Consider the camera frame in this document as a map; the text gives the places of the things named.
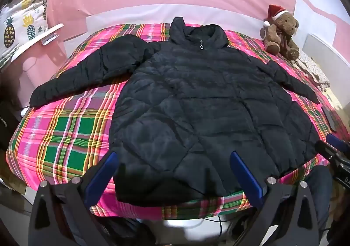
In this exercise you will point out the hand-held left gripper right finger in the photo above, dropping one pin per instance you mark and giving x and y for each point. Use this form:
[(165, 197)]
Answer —
[(246, 177)]

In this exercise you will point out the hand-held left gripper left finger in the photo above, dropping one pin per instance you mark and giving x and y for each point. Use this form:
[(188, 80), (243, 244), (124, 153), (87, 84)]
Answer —
[(101, 175)]

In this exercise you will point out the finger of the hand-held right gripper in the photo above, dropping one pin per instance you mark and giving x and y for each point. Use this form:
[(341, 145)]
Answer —
[(337, 142), (326, 151)]

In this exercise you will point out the black puffer jacket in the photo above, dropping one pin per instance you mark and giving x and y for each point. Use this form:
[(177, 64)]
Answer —
[(191, 98)]

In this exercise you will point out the dark phone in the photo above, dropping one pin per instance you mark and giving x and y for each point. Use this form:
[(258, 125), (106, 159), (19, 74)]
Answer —
[(329, 117)]

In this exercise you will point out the person's leg in jeans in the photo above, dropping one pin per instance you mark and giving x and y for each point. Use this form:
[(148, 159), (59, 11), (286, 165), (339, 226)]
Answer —
[(318, 186)]

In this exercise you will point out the pink green plaid blanket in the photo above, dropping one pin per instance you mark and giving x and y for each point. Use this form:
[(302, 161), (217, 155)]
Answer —
[(63, 131)]

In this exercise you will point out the beige lace cloth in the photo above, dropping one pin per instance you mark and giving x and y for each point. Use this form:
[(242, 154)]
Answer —
[(311, 68)]

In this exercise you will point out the white panel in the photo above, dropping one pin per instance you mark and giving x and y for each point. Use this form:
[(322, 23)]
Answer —
[(325, 54)]

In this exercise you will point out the brown teddy bear santa hat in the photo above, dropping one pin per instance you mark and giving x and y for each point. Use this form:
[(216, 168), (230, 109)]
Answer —
[(281, 33)]

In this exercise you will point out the white shelf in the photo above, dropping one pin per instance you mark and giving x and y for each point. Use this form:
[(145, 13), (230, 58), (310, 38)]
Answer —
[(35, 39)]

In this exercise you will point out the white headboard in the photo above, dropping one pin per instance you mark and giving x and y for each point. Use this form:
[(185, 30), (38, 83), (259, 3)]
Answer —
[(123, 18)]

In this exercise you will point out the pineapple print curtain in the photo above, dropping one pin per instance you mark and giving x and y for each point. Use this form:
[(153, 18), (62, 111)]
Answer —
[(16, 24)]

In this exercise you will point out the white hook rail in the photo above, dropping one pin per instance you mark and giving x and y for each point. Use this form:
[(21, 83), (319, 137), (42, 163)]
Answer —
[(49, 39)]

